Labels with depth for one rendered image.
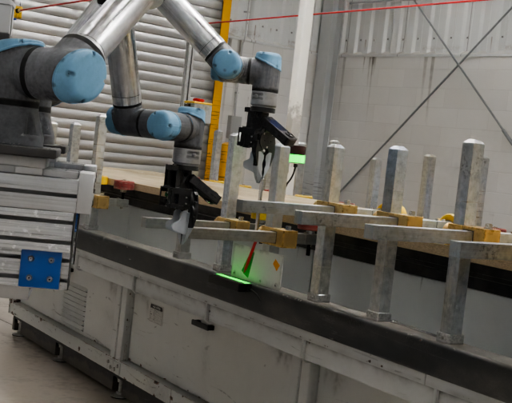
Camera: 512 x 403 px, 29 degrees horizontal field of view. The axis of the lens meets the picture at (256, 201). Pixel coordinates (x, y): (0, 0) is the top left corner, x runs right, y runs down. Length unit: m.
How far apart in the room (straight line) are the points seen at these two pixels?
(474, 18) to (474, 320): 9.44
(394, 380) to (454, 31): 9.70
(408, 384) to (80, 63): 1.07
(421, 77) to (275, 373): 9.19
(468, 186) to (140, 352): 2.12
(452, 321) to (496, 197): 9.06
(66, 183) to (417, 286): 1.00
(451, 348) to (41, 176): 0.98
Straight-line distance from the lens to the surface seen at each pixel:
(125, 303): 4.15
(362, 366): 2.59
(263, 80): 2.80
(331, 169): 2.67
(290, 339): 2.83
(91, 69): 2.19
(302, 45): 4.53
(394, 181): 2.47
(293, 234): 2.83
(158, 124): 2.55
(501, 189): 11.32
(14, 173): 2.25
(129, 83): 2.60
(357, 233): 2.82
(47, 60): 2.19
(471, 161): 2.29
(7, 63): 2.26
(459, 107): 11.80
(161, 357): 3.95
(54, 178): 2.24
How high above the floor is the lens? 1.09
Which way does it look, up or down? 3 degrees down
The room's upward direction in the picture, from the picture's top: 6 degrees clockwise
